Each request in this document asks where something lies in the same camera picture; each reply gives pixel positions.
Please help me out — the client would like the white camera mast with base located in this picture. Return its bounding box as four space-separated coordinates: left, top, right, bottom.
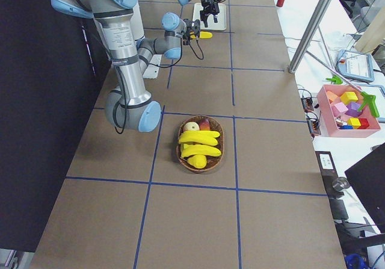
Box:
132 1 162 79

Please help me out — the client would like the blue teach pendant tablet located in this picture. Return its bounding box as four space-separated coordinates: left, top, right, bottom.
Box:
336 49 375 82

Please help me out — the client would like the yellow banana carried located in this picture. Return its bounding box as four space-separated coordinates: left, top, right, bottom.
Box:
178 131 220 146
189 31 213 39

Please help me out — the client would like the green handled grabber tool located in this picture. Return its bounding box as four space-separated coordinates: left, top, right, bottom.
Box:
306 51 380 118

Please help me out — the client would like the red mango fruit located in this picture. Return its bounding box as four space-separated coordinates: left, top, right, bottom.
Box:
199 118 211 131

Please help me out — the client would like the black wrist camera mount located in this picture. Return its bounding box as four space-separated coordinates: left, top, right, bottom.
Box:
183 19 200 45

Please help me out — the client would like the brown wicker basket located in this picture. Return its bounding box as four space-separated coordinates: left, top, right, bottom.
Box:
175 115 225 173

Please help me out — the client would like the black power box white label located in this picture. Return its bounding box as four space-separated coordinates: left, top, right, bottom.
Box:
315 151 337 177

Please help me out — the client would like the yellow banana middle basket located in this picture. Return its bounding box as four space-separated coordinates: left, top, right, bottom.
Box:
181 144 222 158

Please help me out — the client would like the white bear tray plate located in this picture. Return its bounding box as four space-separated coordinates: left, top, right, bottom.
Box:
192 3 227 31

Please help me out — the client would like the yellow banana basket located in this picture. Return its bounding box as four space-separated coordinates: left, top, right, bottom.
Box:
187 155 207 169
181 144 222 158

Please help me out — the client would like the aluminium frame post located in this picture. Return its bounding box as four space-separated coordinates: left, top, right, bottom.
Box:
288 0 331 73

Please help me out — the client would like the orange circuit board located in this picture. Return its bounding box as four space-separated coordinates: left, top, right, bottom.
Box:
301 97 314 113

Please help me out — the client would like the yellow banana front basket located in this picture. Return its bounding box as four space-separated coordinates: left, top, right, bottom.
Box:
187 155 207 169

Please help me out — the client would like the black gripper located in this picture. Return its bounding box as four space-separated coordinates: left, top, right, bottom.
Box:
186 11 208 39
201 0 218 23

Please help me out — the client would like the pink box of blocks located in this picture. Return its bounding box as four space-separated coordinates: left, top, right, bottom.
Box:
317 85 381 138

